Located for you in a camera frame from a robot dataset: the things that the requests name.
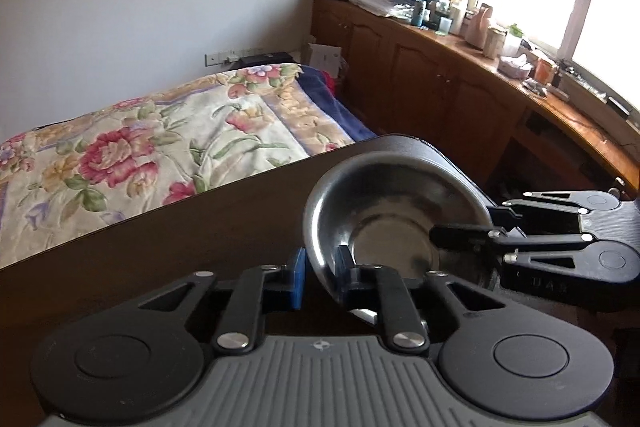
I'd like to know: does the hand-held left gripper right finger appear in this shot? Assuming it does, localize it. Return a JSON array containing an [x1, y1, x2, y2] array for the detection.
[[336, 245, 507, 353]]

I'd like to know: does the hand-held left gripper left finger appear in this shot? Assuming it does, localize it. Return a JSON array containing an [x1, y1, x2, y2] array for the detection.
[[135, 247, 307, 355]]

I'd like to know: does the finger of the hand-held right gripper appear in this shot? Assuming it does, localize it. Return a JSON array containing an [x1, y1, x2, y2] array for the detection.
[[487, 190, 592, 234], [429, 224, 598, 269]]

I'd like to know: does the stainless steel bowl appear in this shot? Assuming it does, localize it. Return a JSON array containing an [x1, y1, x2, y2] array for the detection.
[[302, 151, 502, 324]]

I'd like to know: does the orange container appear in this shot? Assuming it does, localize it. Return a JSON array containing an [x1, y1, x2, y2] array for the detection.
[[534, 57, 559, 86]]

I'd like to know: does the white tissue pack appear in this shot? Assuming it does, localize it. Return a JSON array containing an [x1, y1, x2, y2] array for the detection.
[[497, 54, 534, 78]]

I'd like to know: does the wooden cabinet counter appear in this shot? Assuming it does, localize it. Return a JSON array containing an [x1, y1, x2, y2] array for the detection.
[[309, 0, 640, 214]]

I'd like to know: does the green-capped bottle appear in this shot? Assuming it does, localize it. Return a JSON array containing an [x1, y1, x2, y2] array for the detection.
[[501, 23, 524, 58]]

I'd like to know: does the blue fleece blanket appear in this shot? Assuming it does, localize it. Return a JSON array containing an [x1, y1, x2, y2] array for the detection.
[[295, 64, 379, 144]]

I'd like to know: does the beige jar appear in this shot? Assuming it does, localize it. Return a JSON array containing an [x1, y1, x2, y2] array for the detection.
[[482, 26, 506, 58]]

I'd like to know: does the pink jug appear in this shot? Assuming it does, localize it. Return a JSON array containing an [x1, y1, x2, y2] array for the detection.
[[463, 4, 494, 48]]

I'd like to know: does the floral bed blanket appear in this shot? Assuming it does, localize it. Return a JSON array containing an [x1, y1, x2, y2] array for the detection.
[[0, 63, 357, 269]]

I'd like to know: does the white cardboard box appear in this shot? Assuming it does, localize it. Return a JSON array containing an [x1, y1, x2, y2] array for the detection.
[[306, 42, 344, 76]]

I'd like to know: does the black device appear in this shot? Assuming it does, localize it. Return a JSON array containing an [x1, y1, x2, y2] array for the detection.
[[239, 51, 297, 70]]

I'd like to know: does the clear plastic bag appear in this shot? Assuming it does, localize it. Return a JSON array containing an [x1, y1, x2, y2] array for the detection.
[[347, 0, 419, 22]]

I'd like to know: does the white wall socket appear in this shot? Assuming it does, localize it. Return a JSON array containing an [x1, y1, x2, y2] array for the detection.
[[204, 49, 242, 68]]

